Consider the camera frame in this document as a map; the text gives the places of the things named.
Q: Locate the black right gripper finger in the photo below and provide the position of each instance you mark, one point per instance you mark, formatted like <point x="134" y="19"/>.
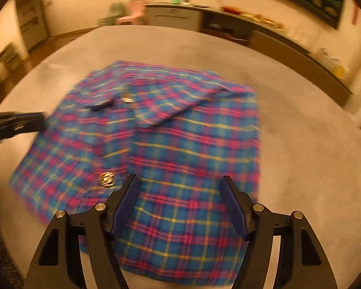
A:
<point x="14" y="123"/>

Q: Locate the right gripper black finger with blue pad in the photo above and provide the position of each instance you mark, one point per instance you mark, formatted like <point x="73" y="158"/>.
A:
<point x="302" y="262"/>
<point x="57" y="260"/>

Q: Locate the blue pink plaid shirt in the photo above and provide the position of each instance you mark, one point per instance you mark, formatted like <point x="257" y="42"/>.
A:
<point x="180" y="131"/>

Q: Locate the green plastic chair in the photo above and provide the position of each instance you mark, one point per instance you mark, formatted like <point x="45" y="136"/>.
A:
<point x="115" y="11"/>

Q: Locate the pink plastic chair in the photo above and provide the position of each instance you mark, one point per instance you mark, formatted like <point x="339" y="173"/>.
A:
<point x="136" y="13"/>

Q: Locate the yellow box on cabinet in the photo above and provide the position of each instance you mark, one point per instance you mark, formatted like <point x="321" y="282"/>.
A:
<point x="340" y="72"/>

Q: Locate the long grey low cabinet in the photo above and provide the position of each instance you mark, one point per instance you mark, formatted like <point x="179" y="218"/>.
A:
<point x="253" y="35"/>

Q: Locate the red hanging wall ornament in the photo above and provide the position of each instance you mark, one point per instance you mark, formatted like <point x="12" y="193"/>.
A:
<point x="355" y="13"/>

